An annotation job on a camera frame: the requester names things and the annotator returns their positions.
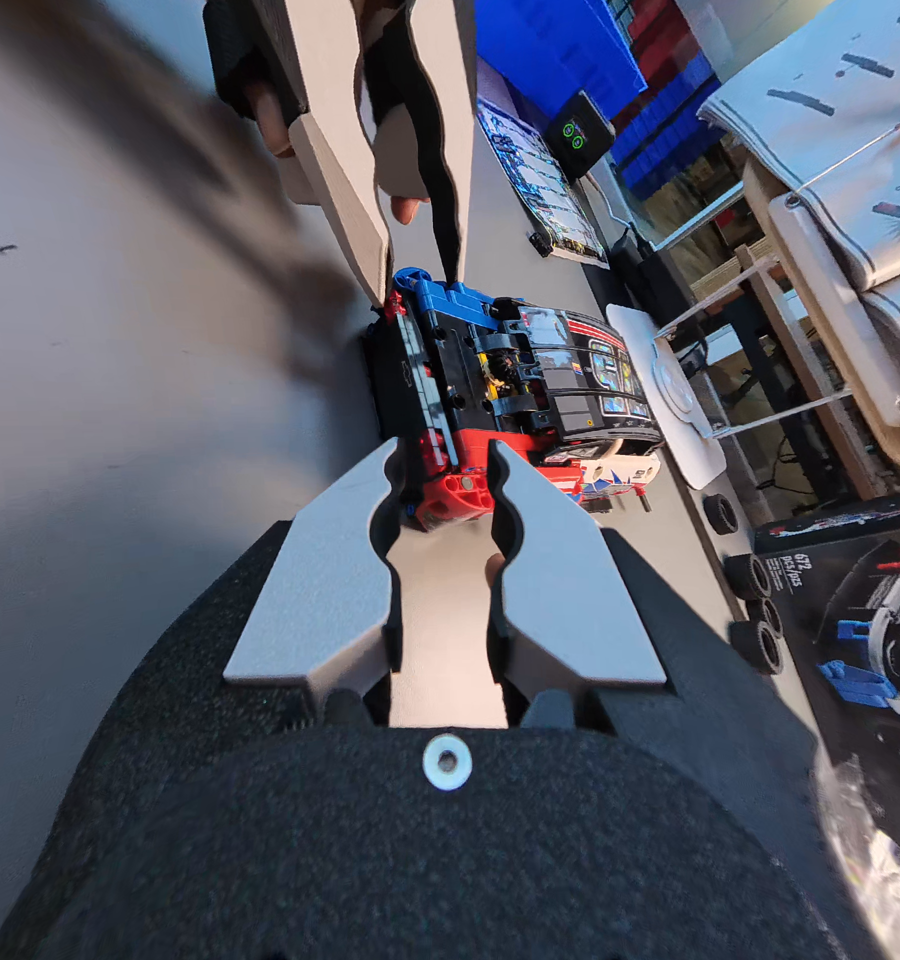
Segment black charger green lights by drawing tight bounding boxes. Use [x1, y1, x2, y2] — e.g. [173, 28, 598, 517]
[543, 90, 616, 181]

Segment clear plastic bag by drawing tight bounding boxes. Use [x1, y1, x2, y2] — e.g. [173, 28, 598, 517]
[813, 750, 900, 960]

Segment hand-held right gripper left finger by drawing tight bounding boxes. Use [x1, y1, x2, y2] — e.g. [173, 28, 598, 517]
[223, 437, 406, 720]

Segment stack of red blue bins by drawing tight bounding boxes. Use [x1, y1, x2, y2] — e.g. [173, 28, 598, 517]
[607, 0, 729, 200]

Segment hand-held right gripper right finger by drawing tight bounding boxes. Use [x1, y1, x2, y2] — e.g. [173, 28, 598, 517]
[487, 440, 669, 726]

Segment blue plastic bin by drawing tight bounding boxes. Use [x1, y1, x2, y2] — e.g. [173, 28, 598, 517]
[474, 0, 650, 121]

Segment lego race car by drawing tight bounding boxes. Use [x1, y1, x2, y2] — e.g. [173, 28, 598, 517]
[363, 266, 665, 534]

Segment person's left hand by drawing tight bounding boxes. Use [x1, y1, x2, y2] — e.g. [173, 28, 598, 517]
[243, 78, 430, 226]

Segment sticker sheet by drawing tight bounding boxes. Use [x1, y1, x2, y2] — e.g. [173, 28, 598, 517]
[476, 97, 610, 270]

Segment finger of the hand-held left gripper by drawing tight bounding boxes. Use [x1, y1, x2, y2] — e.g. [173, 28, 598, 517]
[386, 0, 478, 286]
[285, 0, 393, 309]

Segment lego set box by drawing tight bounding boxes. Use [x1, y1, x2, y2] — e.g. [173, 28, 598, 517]
[753, 495, 900, 826]

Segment white stand base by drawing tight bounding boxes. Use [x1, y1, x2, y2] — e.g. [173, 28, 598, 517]
[606, 302, 727, 489]

